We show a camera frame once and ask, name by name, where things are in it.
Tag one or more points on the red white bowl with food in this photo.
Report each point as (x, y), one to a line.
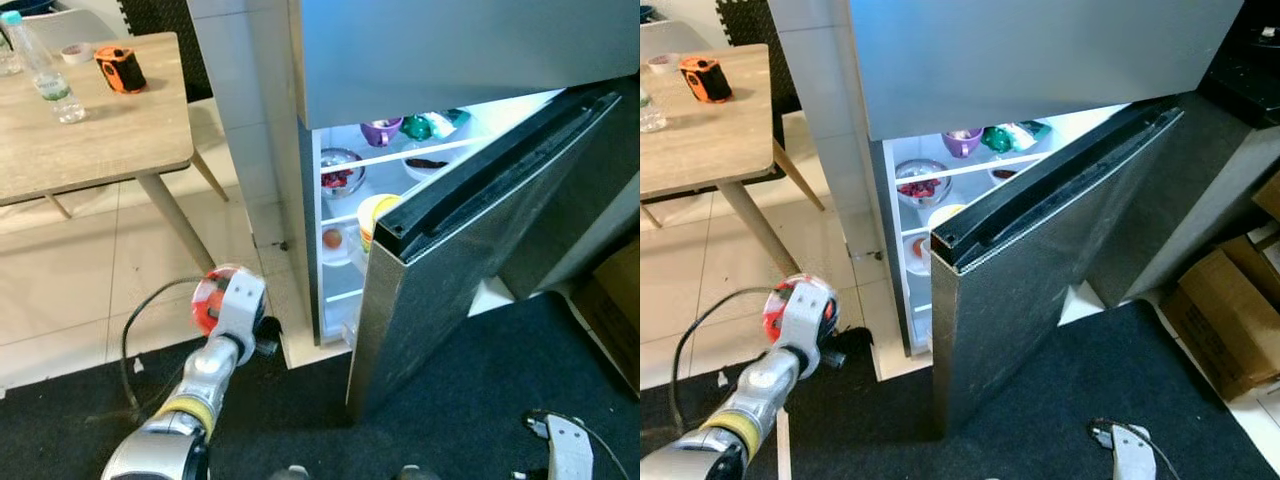
(205, 300)
(775, 310)

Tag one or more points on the fridge door with black gasket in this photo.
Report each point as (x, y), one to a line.
(450, 290)
(1040, 300)

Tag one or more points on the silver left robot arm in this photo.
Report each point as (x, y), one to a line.
(200, 385)
(750, 395)

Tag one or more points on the white fridge shelf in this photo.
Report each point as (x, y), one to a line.
(390, 155)
(960, 170)

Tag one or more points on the silver fridge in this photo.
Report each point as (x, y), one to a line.
(460, 60)
(1040, 60)

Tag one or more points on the white bowl with orange food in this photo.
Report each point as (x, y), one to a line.
(335, 243)
(918, 250)

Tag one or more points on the grey left robot foot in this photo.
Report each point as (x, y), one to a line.
(288, 473)

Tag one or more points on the grey robot foot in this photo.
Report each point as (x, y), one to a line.
(420, 472)
(288, 473)

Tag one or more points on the yellow cup noodle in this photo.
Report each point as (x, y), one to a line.
(372, 215)
(945, 217)

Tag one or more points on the glass bowl with red food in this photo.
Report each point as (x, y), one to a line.
(920, 188)
(340, 178)

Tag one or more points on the black floor mat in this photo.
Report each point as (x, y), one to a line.
(450, 440)
(1000, 450)

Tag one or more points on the grey right robot foot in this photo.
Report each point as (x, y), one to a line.
(420, 472)

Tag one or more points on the brown cardboard box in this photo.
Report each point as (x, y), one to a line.
(1225, 320)
(615, 300)

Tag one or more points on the wooden dining table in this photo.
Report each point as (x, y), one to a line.
(100, 130)
(700, 140)

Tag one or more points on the green food packet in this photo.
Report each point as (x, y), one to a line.
(420, 127)
(1000, 138)

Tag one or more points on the orange and black device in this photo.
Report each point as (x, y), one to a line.
(120, 70)
(705, 80)

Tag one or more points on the clear bottle with teal cap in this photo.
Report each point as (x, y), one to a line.
(50, 85)
(650, 110)

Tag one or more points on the beige masking tape roll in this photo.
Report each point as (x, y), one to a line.
(655, 65)
(68, 55)

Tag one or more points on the silver freezer door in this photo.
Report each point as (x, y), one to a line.
(460, 55)
(1040, 55)

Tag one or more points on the white chair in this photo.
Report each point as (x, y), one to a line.
(70, 25)
(665, 40)

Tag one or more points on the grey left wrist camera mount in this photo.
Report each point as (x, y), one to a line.
(808, 315)
(240, 305)

